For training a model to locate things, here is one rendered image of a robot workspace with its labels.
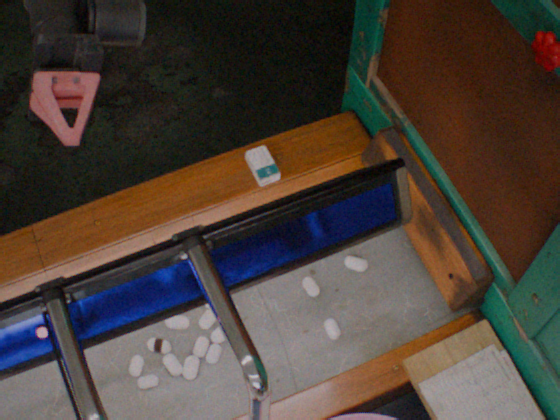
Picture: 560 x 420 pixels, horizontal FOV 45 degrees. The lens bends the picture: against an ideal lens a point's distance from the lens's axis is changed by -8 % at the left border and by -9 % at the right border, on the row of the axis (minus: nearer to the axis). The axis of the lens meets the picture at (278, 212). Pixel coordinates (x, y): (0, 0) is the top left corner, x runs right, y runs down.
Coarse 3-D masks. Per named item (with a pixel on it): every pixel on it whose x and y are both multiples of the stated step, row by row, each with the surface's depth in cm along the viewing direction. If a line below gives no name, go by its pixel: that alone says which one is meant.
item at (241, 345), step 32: (192, 256) 68; (224, 288) 66; (64, 320) 64; (224, 320) 65; (64, 352) 62; (256, 352) 63; (64, 384) 61; (256, 384) 63; (96, 416) 59; (256, 416) 68
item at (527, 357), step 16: (352, 80) 121; (352, 96) 124; (368, 96) 117; (368, 112) 120; (384, 112) 115; (368, 128) 122; (496, 288) 98; (480, 304) 108; (496, 304) 100; (496, 320) 101; (512, 320) 96; (512, 336) 98; (512, 352) 100; (528, 352) 95; (528, 368) 96; (544, 368) 92; (528, 384) 98; (544, 384) 93; (544, 400) 95; (544, 416) 96
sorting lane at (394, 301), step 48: (384, 240) 113; (288, 288) 109; (336, 288) 109; (384, 288) 109; (432, 288) 109; (144, 336) 103; (192, 336) 104; (288, 336) 104; (384, 336) 105; (0, 384) 98; (48, 384) 98; (96, 384) 99; (192, 384) 100; (240, 384) 100; (288, 384) 100
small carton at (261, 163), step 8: (248, 152) 116; (256, 152) 116; (264, 152) 116; (248, 160) 116; (256, 160) 115; (264, 160) 115; (272, 160) 115; (256, 168) 114; (264, 168) 114; (272, 168) 114; (256, 176) 115; (264, 176) 114; (272, 176) 114; (264, 184) 115
